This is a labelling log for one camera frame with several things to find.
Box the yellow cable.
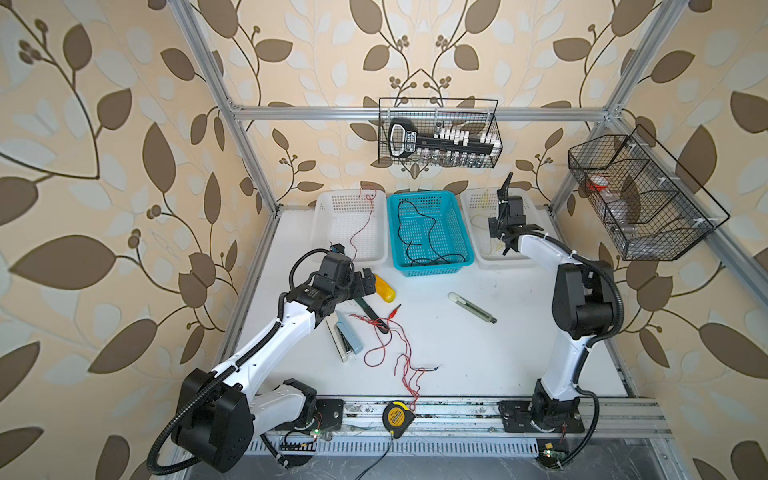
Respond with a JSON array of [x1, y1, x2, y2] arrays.
[[470, 194, 502, 238]]

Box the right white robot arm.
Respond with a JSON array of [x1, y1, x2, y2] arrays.
[[488, 174, 625, 432]]

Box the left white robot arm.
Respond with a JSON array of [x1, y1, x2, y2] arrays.
[[146, 244, 375, 476]]

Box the right white plastic basket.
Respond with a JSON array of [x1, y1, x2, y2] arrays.
[[460, 187, 556, 270]]

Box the white plastic basket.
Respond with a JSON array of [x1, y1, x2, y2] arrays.
[[460, 187, 556, 270], [310, 189, 390, 267]]

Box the green pipe wrench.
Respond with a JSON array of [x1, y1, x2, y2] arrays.
[[355, 298, 390, 334]]

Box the grey blue stapler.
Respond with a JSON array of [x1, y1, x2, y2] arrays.
[[325, 313, 363, 363]]

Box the left white plastic basket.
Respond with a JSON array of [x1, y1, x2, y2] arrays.
[[310, 189, 390, 267]]

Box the teal plastic basket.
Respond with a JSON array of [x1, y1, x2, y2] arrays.
[[387, 191, 475, 277]]

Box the green utility knife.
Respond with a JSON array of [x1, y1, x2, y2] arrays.
[[448, 292, 497, 324]]

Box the red item in basket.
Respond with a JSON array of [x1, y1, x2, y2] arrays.
[[585, 175, 610, 193]]

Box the yellow tape measure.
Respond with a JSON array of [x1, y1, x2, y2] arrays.
[[381, 401, 416, 439]]

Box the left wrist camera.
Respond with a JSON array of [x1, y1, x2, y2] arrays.
[[329, 243, 345, 255]]

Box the back black wire basket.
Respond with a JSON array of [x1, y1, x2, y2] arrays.
[[378, 96, 503, 169]]

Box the black wire basket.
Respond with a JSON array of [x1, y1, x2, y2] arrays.
[[568, 124, 731, 261], [378, 96, 503, 169]]

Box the right black wire basket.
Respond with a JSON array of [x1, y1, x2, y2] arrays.
[[568, 124, 731, 261]]

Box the aluminium frame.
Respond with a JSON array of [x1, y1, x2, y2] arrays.
[[149, 0, 768, 480]]

